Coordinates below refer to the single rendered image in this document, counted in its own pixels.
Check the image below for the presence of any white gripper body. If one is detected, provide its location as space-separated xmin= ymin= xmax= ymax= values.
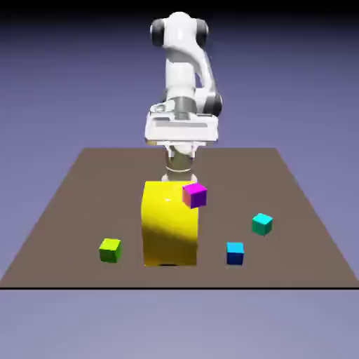
xmin=144 ymin=111 xmax=220 ymax=147

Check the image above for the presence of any small magenta cube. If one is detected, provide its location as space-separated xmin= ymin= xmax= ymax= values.
xmin=182 ymin=182 xmax=209 ymax=210

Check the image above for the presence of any small teal cube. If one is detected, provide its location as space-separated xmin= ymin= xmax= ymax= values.
xmin=251 ymin=212 xmax=273 ymax=237

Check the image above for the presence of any small blue cube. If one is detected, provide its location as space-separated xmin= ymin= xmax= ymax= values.
xmin=226 ymin=241 xmax=245 ymax=266

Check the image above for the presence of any small green cube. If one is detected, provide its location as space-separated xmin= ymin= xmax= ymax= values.
xmin=98 ymin=238 xmax=122 ymax=264

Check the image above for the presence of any large yellow box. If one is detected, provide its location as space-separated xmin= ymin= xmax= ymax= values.
xmin=140 ymin=180 xmax=201 ymax=267

